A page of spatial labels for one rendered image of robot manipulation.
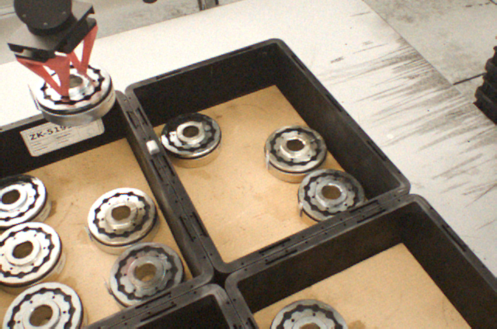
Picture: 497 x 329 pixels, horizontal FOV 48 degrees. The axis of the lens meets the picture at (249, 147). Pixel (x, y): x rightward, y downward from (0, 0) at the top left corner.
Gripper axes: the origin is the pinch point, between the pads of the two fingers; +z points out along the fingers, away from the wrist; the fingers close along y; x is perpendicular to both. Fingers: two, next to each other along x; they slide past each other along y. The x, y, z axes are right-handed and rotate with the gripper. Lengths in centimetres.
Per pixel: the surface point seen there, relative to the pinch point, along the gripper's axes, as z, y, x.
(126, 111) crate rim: 12.3, 7.2, -1.9
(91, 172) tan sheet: 22.2, 0.8, 3.9
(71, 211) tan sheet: 22.2, -7.2, 2.8
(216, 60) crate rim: 12.5, 23.4, -11.0
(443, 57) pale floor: 106, 160, -56
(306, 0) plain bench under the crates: 36, 81, -13
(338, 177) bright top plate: 19.9, 9.7, -36.2
